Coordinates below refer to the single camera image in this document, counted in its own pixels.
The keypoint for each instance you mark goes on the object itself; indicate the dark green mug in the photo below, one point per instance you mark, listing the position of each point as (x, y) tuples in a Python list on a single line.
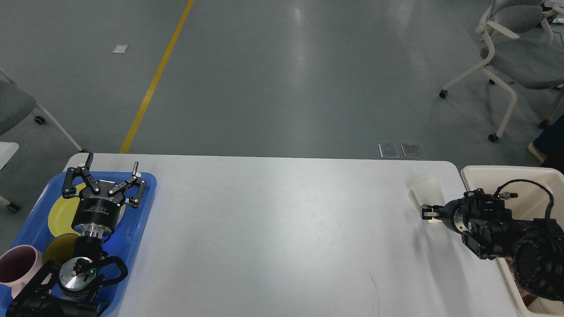
[(61, 249)]

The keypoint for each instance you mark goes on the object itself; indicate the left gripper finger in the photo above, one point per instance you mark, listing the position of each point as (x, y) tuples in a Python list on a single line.
[(69, 190), (134, 180)]

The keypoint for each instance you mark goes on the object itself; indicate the grey office chair right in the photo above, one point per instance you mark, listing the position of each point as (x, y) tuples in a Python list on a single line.
[(518, 43)]

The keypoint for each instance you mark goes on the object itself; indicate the white cup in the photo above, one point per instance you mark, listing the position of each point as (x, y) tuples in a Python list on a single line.
[(427, 191)]

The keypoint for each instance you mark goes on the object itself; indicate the pink ribbed mug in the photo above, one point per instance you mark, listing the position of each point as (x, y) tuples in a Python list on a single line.
[(18, 265)]

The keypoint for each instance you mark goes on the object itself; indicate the blue plastic tray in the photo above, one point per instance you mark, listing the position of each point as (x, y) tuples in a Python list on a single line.
[(132, 246)]

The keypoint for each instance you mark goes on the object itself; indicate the right floor socket plate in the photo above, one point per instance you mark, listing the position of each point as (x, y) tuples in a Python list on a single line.
[(412, 150)]

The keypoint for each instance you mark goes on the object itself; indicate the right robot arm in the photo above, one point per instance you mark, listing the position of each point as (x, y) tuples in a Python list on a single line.
[(488, 229)]

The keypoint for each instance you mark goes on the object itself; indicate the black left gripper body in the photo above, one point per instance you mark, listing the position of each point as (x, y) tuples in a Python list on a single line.
[(99, 208)]

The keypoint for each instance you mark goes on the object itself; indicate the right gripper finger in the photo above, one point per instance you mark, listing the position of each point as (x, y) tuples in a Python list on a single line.
[(432, 212)]

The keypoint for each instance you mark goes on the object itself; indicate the yellow plastic plate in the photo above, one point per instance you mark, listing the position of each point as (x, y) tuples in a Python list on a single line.
[(61, 215)]

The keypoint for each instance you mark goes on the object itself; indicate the left floor socket plate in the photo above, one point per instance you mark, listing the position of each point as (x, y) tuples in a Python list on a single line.
[(389, 150)]

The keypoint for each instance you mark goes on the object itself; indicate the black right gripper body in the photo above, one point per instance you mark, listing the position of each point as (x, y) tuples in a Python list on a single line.
[(452, 215)]

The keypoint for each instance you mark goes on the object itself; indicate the floor socket plate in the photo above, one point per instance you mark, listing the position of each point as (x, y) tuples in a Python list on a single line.
[(389, 150), (412, 150)]

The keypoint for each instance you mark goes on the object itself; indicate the white side table corner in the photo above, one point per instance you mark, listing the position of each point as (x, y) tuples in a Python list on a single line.
[(7, 151)]

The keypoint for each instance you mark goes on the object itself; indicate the beige plastic bin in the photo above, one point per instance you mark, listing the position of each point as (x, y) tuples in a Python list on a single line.
[(530, 204)]

